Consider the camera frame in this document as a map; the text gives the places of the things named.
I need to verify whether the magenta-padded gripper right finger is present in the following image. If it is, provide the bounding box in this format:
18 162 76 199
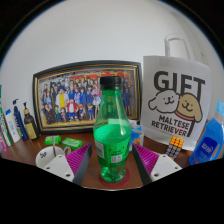
132 143 183 186

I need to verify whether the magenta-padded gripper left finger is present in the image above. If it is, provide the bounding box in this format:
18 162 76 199
42 143 93 186

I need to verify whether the green plastic drink bottle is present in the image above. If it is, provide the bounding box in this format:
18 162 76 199
92 75 133 184

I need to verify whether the white spoon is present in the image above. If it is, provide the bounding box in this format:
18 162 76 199
51 134 58 158

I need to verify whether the flat round red coaster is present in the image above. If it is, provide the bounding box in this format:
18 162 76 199
98 166 132 188

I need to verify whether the amber pump bottle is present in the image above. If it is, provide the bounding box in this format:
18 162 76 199
22 101 40 140

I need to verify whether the framed group picture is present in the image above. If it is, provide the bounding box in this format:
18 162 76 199
32 60 144 135

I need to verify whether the blue liquid bottle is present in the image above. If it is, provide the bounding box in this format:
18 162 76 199
188 99 224 166

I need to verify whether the blue pump bottle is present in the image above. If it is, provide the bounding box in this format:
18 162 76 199
12 98 29 142

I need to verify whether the white gift bag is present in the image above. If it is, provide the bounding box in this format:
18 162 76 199
140 33 212 152

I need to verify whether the white bottle with blue cap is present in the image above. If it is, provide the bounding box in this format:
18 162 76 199
4 108 22 144

